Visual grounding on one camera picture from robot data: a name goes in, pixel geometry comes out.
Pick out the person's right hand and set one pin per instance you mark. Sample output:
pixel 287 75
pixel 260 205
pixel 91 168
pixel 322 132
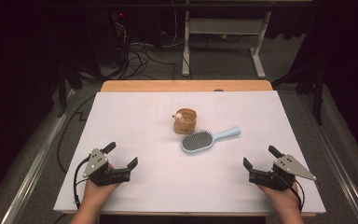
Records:
pixel 282 199

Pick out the black computer tower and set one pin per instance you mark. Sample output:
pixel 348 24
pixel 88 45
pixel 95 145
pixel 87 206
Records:
pixel 105 37

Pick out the light blue hairbrush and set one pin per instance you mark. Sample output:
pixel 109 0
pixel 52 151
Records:
pixel 195 141

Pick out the person's left hand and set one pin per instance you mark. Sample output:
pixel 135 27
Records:
pixel 94 193

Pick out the small yellow ball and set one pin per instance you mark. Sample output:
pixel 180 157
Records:
pixel 223 36

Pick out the black stand leg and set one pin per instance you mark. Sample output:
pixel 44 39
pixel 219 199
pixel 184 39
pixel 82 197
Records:
pixel 62 90
pixel 318 93

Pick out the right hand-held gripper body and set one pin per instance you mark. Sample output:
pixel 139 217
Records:
pixel 279 179

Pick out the white metal stand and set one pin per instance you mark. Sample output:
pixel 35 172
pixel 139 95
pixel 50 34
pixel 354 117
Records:
pixel 223 26

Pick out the round wooden cup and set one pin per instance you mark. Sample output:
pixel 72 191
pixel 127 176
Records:
pixel 185 126

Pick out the aluminium floor rail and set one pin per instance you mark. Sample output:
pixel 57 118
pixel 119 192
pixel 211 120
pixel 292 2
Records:
pixel 338 168
pixel 37 161

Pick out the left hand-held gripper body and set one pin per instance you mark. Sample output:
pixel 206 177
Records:
pixel 101 175

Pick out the white board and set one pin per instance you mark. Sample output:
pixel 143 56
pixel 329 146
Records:
pixel 155 174

